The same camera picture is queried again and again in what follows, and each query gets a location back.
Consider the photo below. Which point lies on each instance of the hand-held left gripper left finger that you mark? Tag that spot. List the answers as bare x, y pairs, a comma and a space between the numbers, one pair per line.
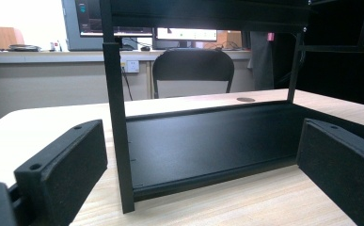
63, 169

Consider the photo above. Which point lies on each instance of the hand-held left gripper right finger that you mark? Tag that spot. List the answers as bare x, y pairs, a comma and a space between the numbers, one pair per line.
342, 169

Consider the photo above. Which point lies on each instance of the black two-tier metal rack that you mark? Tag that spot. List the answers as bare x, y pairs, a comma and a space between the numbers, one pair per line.
208, 147

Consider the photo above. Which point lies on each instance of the white background desk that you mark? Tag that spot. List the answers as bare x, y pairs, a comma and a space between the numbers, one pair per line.
44, 57

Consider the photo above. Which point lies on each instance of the black round table grommet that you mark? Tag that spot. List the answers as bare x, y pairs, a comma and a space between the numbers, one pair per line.
245, 99

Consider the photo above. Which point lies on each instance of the grey hanging cloth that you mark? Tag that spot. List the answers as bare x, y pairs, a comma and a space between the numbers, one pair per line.
261, 62

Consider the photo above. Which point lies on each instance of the pink tag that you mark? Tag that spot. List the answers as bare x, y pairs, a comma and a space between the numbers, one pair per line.
270, 36

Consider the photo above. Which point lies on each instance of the large computer monitor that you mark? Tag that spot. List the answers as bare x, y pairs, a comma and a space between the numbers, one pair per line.
90, 19

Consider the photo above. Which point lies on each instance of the black folding chair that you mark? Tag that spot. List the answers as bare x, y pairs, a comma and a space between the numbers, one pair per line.
193, 64

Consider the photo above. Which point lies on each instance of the cardboard box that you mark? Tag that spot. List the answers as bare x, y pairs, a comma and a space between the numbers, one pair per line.
231, 39

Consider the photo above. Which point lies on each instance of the small computer monitor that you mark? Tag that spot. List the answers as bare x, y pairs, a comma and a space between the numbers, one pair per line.
186, 34

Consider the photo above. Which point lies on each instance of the white wall socket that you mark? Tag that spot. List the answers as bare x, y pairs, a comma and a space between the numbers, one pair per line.
132, 66

